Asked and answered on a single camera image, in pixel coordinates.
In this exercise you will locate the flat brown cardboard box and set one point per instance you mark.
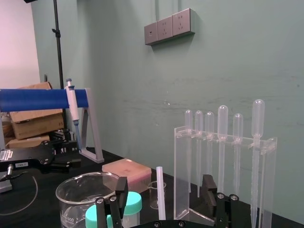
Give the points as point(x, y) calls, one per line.
point(26, 142)

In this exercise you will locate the clear acrylic pipette rack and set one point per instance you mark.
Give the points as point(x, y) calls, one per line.
point(181, 171)

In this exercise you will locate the white and blue micropipette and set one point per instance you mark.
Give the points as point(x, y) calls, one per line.
point(72, 104)

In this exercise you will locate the small glass beaker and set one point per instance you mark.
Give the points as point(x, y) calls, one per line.
point(153, 194)

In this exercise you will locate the large glass beaker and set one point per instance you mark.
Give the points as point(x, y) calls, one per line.
point(71, 197)

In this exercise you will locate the medium plastic transfer pipette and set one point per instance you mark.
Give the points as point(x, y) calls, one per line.
point(222, 121)

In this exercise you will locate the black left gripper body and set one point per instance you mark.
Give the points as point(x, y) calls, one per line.
point(31, 155)

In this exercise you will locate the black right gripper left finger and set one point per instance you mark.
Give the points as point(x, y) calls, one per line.
point(121, 194)

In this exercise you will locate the large brown cardboard box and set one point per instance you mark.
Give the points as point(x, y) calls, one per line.
point(35, 123)

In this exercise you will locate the blue and grey pipette stand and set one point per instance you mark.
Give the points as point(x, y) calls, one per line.
point(35, 99)

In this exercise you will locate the white stirring rod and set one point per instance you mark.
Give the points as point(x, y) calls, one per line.
point(161, 190)

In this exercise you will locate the grey wall data socket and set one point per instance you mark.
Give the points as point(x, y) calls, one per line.
point(151, 33)

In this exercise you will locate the teal capped specimen jar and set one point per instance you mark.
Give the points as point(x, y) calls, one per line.
point(134, 202)
point(91, 217)

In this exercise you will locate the black tripod pole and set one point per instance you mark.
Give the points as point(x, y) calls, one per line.
point(58, 47)

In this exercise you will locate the pink pipette tip box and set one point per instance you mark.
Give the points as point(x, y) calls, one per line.
point(133, 172)

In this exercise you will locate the white wall conduit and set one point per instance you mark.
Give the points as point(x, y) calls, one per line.
point(157, 9)

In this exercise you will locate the grey wall power socket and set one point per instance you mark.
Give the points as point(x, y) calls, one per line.
point(164, 27)
point(181, 22)

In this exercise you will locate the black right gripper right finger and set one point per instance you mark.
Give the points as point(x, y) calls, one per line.
point(210, 192)

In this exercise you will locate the short plastic transfer pipette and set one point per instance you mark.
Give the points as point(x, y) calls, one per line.
point(209, 123)
point(238, 126)

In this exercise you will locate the long plastic transfer pipette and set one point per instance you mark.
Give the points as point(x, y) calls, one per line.
point(258, 116)

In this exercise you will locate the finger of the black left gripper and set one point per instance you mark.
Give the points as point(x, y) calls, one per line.
point(67, 164)
point(64, 142)

